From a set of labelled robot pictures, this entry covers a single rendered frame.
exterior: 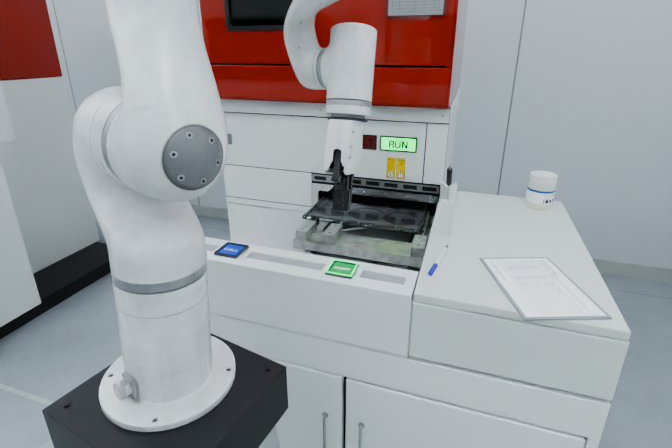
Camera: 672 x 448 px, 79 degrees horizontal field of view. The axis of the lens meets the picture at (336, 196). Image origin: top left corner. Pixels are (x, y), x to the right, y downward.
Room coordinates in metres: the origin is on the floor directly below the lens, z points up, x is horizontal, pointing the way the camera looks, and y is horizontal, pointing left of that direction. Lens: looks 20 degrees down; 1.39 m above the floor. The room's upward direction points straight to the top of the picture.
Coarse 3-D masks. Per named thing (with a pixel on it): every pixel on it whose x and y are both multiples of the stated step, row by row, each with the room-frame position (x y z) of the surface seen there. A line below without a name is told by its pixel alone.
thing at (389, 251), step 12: (300, 240) 1.03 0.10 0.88; (312, 240) 1.03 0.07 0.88; (348, 240) 1.03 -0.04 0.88; (360, 240) 1.03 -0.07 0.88; (372, 240) 1.03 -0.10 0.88; (384, 240) 1.03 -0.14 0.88; (324, 252) 1.01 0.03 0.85; (336, 252) 1.00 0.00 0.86; (348, 252) 0.99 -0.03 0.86; (360, 252) 0.98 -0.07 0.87; (372, 252) 0.97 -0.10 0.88; (384, 252) 0.96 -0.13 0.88; (396, 252) 0.96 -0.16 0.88; (408, 252) 0.96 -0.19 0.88; (408, 264) 0.93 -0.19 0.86; (420, 264) 0.92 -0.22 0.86
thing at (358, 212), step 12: (324, 204) 1.26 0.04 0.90; (360, 204) 1.26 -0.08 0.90; (372, 204) 1.26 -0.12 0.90; (384, 204) 1.26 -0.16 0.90; (396, 204) 1.26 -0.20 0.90; (408, 204) 1.26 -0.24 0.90; (420, 204) 1.26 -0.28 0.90; (324, 216) 1.15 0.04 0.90; (336, 216) 1.15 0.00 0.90; (348, 216) 1.15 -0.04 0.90; (360, 216) 1.16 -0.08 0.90; (372, 216) 1.16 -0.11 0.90; (384, 216) 1.15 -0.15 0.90; (396, 216) 1.16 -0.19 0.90; (408, 216) 1.16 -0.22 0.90; (420, 216) 1.15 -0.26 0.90
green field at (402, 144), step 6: (384, 138) 1.29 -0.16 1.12; (390, 138) 1.28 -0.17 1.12; (396, 138) 1.28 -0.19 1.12; (402, 138) 1.27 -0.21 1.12; (384, 144) 1.29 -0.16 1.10; (390, 144) 1.28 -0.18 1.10; (396, 144) 1.28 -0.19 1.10; (402, 144) 1.27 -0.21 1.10; (408, 144) 1.26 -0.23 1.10; (414, 144) 1.26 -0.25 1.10; (402, 150) 1.27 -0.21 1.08; (408, 150) 1.26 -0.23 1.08; (414, 150) 1.26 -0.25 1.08
